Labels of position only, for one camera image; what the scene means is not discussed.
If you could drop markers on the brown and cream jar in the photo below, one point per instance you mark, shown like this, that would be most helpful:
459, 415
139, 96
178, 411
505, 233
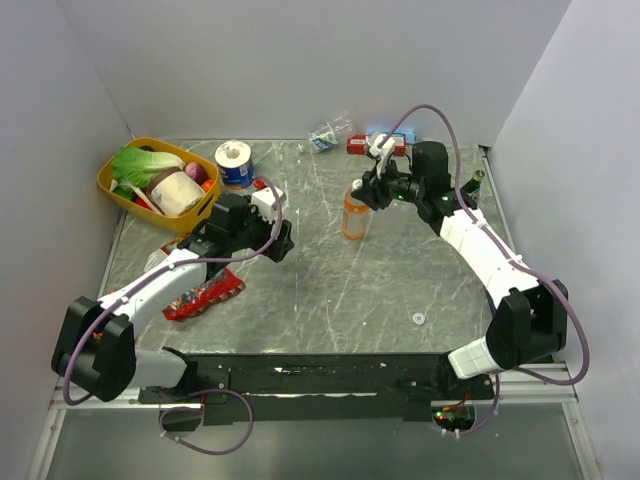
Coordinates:
173, 192

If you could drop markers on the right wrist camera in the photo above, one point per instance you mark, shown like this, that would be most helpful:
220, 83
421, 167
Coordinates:
380, 148

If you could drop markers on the yellow plastic basket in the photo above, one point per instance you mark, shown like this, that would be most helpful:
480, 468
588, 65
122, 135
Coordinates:
136, 201

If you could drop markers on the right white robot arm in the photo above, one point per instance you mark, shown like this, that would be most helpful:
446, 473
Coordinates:
528, 321

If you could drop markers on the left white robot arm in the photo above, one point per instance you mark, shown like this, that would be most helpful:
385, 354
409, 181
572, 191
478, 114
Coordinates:
96, 349

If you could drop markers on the red snack bag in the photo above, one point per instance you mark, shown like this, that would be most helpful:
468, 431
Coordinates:
222, 287

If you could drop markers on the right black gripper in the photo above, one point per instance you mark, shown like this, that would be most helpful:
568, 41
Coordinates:
372, 191

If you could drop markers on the blue wrapped toilet paper roll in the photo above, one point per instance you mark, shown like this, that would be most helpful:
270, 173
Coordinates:
235, 163

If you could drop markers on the white and purple box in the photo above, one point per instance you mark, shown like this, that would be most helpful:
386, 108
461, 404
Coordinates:
490, 301

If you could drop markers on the green lettuce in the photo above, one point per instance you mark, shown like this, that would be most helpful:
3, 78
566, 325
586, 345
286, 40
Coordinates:
139, 167

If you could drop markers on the red rectangular box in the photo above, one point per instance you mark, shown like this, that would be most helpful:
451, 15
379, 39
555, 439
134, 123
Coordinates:
356, 145

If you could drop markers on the purple onion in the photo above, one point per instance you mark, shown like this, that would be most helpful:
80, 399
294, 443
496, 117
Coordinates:
196, 172

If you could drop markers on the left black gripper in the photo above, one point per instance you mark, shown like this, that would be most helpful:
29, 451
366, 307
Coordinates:
281, 244

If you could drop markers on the orange juice bottle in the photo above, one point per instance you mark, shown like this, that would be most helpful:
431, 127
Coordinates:
356, 217

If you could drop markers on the crushed clear plastic bottle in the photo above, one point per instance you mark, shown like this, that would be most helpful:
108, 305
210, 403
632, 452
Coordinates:
332, 133

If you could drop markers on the light blue box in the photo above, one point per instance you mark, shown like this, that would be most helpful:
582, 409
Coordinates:
409, 133

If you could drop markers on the green glass bottle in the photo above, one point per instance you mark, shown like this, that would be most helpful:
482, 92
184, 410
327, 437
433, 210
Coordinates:
473, 186

